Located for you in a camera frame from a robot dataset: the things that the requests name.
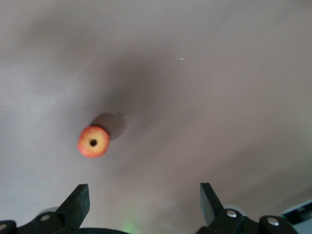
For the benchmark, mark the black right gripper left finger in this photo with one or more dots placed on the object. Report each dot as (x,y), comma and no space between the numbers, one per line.
(73,207)

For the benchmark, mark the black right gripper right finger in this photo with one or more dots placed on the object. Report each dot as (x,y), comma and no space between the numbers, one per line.
(210,204)

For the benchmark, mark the red-orange pomegranate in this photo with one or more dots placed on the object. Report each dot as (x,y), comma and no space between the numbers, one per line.
(93,142)

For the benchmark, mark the brown tablecloth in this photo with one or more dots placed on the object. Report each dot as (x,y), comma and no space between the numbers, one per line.
(195,97)

